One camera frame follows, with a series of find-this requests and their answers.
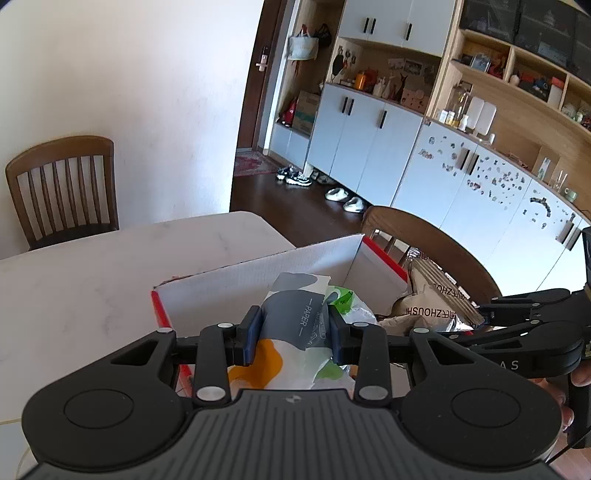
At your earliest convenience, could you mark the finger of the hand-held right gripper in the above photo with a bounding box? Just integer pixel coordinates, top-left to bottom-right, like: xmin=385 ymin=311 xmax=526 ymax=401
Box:
xmin=443 ymin=320 xmax=585 ymax=377
xmin=475 ymin=288 xmax=573 ymax=326

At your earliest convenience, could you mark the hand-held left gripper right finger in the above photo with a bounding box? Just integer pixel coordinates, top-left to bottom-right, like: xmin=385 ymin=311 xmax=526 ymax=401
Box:
xmin=327 ymin=305 xmax=481 ymax=404

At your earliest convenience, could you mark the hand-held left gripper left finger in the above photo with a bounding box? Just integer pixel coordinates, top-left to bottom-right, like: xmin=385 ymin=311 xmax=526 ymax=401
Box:
xmin=106 ymin=305 xmax=264 ymax=407

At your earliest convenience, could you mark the white tissue pack grey label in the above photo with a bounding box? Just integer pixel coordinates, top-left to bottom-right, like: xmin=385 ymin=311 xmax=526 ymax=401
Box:
xmin=226 ymin=272 xmax=384 ymax=391

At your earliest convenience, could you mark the red shoe box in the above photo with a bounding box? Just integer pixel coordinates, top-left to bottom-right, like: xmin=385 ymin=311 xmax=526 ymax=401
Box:
xmin=151 ymin=234 xmax=409 ymax=400

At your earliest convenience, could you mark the brown snack bag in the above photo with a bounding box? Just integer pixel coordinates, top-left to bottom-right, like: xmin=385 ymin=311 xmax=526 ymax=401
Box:
xmin=379 ymin=258 xmax=485 ymax=337

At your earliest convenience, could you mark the patterned marble desktop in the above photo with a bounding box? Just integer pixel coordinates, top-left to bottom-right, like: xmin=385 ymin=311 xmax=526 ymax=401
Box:
xmin=0 ymin=211 xmax=296 ymax=467

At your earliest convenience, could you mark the person's right hand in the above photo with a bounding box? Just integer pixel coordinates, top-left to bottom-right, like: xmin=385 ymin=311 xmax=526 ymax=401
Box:
xmin=531 ymin=367 xmax=591 ymax=437

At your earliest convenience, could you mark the wooden curved-back chair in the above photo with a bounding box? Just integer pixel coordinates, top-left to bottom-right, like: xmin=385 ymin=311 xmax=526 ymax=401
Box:
xmin=360 ymin=206 xmax=503 ymax=305

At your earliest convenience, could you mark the red patterned rug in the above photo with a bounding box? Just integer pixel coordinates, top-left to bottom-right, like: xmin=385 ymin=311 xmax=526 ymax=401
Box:
xmin=233 ymin=152 xmax=280 ymax=177

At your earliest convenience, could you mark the red bag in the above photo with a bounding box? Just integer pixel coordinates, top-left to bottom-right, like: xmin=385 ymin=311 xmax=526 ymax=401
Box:
xmin=277 ymin=98 xmax=298 ymax=128

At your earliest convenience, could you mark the cardboard box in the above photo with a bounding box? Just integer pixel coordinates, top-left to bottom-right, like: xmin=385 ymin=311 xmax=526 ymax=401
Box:
xmin=292 ymin=91 xmax=321 ymax=134

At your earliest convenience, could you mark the wooden slat-back chair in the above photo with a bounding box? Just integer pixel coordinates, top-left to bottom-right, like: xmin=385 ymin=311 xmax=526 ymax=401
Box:
xmin=6 ymin=136 xmax=120 ymax=252

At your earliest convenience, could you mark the light blue hanging bag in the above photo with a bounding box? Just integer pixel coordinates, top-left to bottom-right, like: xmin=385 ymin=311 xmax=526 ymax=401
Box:
xmin=287 ymin=28 xmax=319 ymax=62

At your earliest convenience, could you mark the black cable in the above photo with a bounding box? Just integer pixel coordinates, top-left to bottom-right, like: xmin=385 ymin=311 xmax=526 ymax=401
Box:
xmin=547 ymin=443 xmax=573 ymax=467

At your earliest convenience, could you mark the wood and white wall cabinet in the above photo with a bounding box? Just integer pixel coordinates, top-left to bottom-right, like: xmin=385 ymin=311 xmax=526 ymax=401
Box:
xmin=270 ymin=0 xmax=591 ymax=298

